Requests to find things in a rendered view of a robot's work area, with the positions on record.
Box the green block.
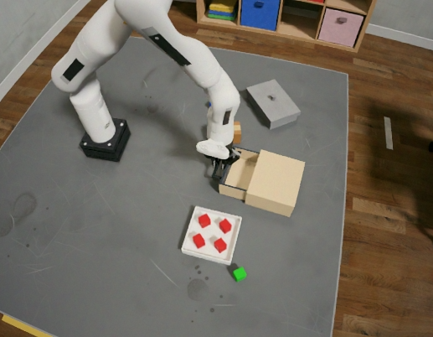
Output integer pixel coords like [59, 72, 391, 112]
[233, 267, 246, 282]

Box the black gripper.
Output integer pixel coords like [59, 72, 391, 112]
[204, 140, 241, 170]

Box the red block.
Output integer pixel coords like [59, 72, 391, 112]
[214, 237, 227, 253]
[198, 213, 211, 229]
[219, 219, 232, 234]
[193, 233, 205, 249]

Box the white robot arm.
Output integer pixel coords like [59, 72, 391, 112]
[51, 0, 240, 159]

